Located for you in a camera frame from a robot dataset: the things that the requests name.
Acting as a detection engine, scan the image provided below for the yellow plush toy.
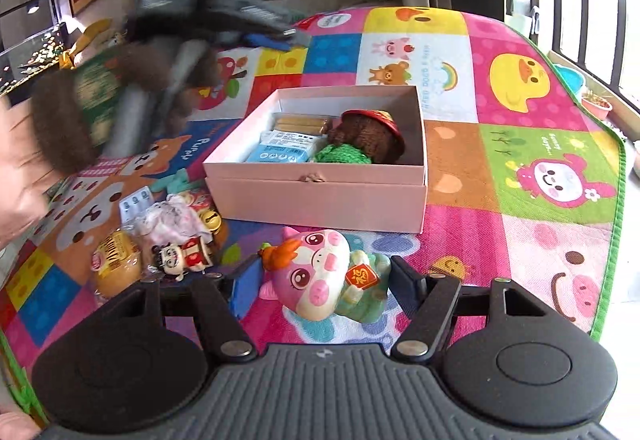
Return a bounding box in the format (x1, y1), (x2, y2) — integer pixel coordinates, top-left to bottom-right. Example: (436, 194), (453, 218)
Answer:
(59, 17), (115, 70)

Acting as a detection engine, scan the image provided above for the pink pig figurine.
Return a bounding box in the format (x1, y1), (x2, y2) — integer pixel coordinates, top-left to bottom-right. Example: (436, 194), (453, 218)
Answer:
(257, 226), (394, 326)

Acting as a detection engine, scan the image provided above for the teal bowl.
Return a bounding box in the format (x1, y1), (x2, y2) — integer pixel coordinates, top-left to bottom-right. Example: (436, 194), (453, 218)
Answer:
(554, 64), (587, 97)

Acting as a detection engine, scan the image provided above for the pack of tan biscuits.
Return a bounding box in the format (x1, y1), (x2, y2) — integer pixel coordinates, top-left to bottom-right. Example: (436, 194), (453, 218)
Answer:
(274, 115), (334, 134)

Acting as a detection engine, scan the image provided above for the person's left forearm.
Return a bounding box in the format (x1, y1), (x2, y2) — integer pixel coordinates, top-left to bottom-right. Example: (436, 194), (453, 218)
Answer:
(0, 101), (65, 252)

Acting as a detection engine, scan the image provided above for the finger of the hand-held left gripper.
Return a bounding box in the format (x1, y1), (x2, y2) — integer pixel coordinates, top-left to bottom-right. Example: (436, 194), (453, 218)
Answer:
(197, 0), (302, 34)
(240, 27), (312, 52)

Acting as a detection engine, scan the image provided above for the bread bun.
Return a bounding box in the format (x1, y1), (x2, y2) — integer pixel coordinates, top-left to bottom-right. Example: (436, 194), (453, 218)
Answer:
(92, 229), (144, 299)

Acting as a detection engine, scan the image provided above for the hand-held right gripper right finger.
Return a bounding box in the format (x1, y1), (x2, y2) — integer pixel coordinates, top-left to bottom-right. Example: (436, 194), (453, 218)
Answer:
(389, 255), (547, 362)

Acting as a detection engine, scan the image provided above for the colourful cartoon play mat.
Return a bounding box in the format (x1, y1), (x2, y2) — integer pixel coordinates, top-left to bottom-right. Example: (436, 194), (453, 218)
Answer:
(0, 5), (629, 427)

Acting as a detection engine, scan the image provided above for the black window frame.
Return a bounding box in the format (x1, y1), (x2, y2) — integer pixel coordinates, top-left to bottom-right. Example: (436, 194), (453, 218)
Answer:
(549, 0), (640, 113)

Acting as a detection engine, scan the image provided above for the clear blister pack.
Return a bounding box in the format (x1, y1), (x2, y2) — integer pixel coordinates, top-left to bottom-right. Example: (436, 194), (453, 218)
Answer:
(120, 186), (154, 222)

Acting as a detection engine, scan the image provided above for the brown knitted doll red hat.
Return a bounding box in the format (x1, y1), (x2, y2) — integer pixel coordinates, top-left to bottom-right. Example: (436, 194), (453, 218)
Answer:
(312, 108), (407, 166)

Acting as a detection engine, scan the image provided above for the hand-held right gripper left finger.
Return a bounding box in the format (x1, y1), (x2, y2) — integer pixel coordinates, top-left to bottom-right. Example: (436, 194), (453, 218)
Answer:
(107, 265), (263, 362)

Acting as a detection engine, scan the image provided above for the brown plush bear green sweater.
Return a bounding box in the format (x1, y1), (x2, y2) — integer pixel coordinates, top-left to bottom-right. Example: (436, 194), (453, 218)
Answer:
(30, 39), (222, 173)

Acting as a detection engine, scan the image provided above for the gold bell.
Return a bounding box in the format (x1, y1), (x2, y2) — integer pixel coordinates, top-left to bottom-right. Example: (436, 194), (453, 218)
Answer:
(199, 210), (224, 235)

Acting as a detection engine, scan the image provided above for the small red white doll figurine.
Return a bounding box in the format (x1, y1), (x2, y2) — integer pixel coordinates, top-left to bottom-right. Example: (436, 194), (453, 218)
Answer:
(151, 240), (217, 283)

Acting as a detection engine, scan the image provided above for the pink flower pot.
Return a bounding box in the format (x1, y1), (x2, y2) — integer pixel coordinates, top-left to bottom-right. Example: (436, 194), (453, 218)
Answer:
(580, 91), (614, 122)

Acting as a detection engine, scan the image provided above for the blue white packet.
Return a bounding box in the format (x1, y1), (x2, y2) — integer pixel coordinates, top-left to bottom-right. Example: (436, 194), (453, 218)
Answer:
(245, 129), (322, 165)

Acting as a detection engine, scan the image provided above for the pink cardboard box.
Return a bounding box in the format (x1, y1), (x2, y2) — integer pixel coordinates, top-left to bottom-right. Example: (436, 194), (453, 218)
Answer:
(202, 85), (429, 235)

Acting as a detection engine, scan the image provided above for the glass display case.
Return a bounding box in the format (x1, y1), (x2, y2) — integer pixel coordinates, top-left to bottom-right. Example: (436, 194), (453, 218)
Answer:
(0, 0), (67, 97)

